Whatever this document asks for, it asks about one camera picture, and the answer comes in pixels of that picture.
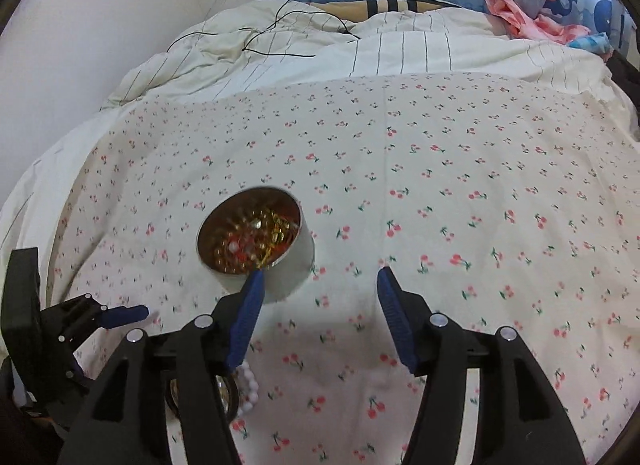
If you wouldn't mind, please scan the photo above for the cherry print bed sheet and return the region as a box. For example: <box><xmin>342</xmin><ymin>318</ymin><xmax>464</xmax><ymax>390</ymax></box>
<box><xmin>45</xmin><ymin>72</ymin><xmax>640</xmax><ymax>465</ymax></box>

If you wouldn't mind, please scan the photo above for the light blue cloth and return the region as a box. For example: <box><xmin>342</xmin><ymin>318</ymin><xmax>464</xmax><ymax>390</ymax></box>
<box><xmin>567</xmin><ymin>32</ymin><xmax>612</xmax><ymax>54</ymax></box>

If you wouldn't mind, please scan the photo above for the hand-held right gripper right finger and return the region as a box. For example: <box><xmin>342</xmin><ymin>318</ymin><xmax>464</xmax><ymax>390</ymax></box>
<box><xmin>377</xmin><ymin>266</ymin><xmax>586</xmax><ymax>465</ymax></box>

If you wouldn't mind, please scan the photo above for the black cable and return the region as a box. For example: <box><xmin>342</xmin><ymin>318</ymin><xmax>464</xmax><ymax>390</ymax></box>
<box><xmin>167</xmin><ymin>0</ymin><xmax>361</xmax><ymax>58</ymax></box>

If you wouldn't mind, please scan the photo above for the beige navy striped pillow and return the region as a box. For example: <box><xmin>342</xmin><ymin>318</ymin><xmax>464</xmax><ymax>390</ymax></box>
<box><xmin>310</xmin><ymin>0</ymin><xmax>466</xmax><ymax>20</ymax></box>

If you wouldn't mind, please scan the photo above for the round silver metal tin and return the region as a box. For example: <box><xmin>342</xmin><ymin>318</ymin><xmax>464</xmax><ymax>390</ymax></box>
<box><xmin>196</xmin><ymin>186</ymin><xmax>317</xmax><ymax>305</ymax></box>

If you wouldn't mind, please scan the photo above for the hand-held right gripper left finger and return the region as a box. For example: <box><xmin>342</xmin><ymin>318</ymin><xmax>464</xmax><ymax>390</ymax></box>
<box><xmin>57</xmin><ymin>270</ymin><xmax>266</xmax><ymax>465</ymax></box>

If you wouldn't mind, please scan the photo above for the white bead bracelet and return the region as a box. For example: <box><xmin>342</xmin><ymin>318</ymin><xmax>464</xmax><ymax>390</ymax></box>
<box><xmin>234</xmin><ymin>364</ymin><xmax>261</xmax><ymax>417</ymax></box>

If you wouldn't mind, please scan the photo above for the pink cloth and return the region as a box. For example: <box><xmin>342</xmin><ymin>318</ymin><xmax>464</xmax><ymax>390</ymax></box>
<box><xmin>482</xmin><ymin>0</ymin><xmax>591</xmax><ymax>40</ymax></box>

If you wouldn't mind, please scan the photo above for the dark cloth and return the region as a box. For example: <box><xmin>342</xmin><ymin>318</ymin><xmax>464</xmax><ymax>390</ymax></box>
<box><xmin>607</xmin><ymin>50</ymin><xmax>640</xmax><ymax>113</ymax></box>

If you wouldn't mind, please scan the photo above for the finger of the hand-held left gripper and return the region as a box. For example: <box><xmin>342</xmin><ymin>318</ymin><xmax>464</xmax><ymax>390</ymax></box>
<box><xmin>39</xmin><ymin>294</ymin><xmax>150</xmax><ymax>346</ymax></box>
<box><xmin>59</xmin><ymin>342</ymin><xmax>91</xmax><ymax>388</ymax></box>

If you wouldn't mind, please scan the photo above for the pile of beaded jewelry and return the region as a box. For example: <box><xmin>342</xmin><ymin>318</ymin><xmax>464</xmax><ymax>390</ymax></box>
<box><xmin>212</xmin><ymin>205</ymin><xmax>301</xmax><ymax>276</ymax></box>

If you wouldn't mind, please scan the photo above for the white striped duvet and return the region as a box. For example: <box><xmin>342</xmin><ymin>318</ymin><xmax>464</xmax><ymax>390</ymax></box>
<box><xmin>0</xmin><ymin>0</ymin><xmax>640</xmax><ymax>271</ymax></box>

